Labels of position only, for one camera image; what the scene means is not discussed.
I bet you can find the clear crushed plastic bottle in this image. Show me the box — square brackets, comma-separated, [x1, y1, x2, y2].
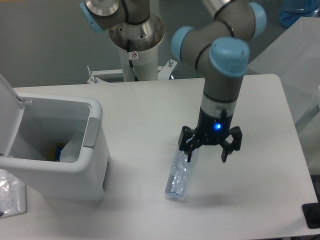
[164, 148, 198, 199]

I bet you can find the blue water jug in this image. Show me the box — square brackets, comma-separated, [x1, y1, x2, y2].
[278, 0, 320, 28]

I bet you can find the white side cabinet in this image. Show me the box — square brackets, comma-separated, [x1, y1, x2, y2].
[248, 17, 320, 175]

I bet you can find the blue orange snack packet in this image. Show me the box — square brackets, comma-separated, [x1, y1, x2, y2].
[48, 142, 66, 162]

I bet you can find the white mounting bracket with bolts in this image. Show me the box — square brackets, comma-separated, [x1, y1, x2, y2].
[86, 59, 179, 84]

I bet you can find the black cable on pedestal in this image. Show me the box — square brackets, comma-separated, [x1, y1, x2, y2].
[126, 38, 139, 82]

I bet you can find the white open trash can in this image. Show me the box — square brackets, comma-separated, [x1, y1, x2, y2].
[0, 77, 110, 201]

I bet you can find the clear plastic bag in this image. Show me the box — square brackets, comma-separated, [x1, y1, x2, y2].
[59, 131, 84, 163]

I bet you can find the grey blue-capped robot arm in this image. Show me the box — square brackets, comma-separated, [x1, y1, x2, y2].
[79, 0, 267, 161]

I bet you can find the black device at table edge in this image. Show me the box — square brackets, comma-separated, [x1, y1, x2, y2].
[302, 202, 320, 229]

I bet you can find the paper sheet in plastic sleeve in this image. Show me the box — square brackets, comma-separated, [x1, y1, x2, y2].
[0, 169, 27, 219]

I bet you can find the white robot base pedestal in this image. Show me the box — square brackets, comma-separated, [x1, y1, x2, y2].
[109, 13, 165, 82]

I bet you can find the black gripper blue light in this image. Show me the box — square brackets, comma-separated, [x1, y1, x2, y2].
[178, 108, 243, 163]

